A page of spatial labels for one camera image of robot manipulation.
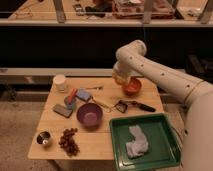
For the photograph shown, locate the blue sponge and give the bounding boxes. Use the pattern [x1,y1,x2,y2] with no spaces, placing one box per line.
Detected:
[76,89,91,102]

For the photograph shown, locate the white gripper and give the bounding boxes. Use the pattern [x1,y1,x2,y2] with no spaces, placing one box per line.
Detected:
[113,61,136,79]

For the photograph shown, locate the white cup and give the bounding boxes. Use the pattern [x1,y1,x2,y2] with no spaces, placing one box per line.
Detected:
[53,74,67,92]

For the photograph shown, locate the green plastic tray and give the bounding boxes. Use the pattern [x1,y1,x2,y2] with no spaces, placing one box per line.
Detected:
[109,114,181,171]

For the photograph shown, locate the yellow orange apple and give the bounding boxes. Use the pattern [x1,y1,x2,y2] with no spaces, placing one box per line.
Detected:
[113,75,130,86]

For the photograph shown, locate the small metal cup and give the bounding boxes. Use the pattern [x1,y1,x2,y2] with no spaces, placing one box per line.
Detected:
[36,131,51,147]

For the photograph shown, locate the metal fork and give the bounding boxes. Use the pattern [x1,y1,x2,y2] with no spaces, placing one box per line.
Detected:
[79,86,103,90]

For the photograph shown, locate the bunch of dark grapes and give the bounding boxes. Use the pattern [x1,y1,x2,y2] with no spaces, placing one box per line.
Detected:
[59,128,80,156]

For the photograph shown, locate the white crumpled cloth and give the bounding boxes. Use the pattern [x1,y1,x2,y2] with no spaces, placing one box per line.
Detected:
[126,125,149,159]

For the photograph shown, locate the purple bowl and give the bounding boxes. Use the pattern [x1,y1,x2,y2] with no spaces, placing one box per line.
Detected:
[76,103,103,128]

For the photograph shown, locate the grey sponge block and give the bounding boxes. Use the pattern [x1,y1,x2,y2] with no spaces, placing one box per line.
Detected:
[53,104,72,118]

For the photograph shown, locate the wooden table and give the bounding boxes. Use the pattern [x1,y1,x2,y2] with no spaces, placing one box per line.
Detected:
[27,77,171,171]

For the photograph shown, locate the red bowl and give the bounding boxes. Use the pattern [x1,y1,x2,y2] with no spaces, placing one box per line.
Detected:
[122,77,142,96]

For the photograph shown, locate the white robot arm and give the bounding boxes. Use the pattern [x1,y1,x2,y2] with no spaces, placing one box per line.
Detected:
[113,40,213,171]

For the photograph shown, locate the black cables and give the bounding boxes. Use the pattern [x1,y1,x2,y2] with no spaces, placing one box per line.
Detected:
[170,123,185,144]

